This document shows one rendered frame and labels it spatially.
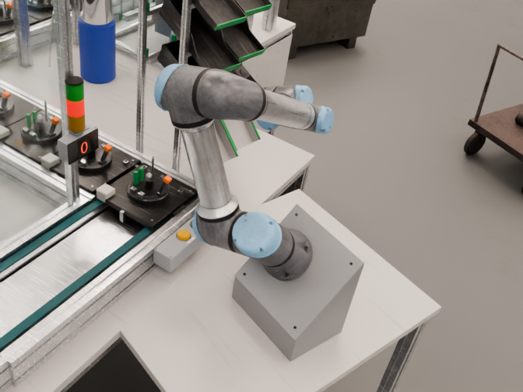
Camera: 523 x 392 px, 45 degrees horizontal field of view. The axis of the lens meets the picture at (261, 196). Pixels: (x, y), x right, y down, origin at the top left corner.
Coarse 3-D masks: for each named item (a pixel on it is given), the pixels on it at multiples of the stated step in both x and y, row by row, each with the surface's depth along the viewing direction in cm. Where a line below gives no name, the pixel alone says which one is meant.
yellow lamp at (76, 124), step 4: (68, 116) 178; (84, 116) 180; (68, 120) 179; (72, 120) 178; (76, 120) 178; (80, 120) 179; (84, 120) 181; (68, 124) 180; (72, 124) 179; (76, 124) 179; (80, 124) 180; (84, 124) 182; (68, 128) 181; (72, 128) 180; (76, 128) 180; (80, 128) 181; (84, 128) 182
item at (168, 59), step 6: (174, 42) 211; (162, 48) 209; (168, 48) 212; (174, 48) 215; (162, 54) 210; (168, 54) 208; (174, 54) 217; (162, 60) 211; (168, 60) 209; (174, 60) 207; (192, 60) 220
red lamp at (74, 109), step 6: (66, 102) 176; (72, 102) 175; (78, 102) 175; (84, 102) 178; (66, 108) 178; (72, 108) 176; (78, 108) 176; (84, 108) 179; (72, 114) 177; (78, 114) 178
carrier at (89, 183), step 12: (84, 156) 217; (96, 156) 218; (108, 156) 219; (120, 156) 223; (132, 156) 224; (84, 168) 212; (96, 168) 213; (108, 168) 217; (120, 168) 218; (132, 168) 221; (84, 180) 210; (96, 180) 211; (108, 180) 212; (96, 192) 208
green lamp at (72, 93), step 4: (68, 88) 172; (72, 88) 172; (76, 88) 172; (80, 88) 173; (68, 92) 173; (72, 92) 173; (76, 92) 173; (80, 92) 174; (68, 96) 174; (72, 96) 174; (76, 96) 174; (80, 96) 175; (72, 100) 174; (76, 100) 175; (80, 100) 175
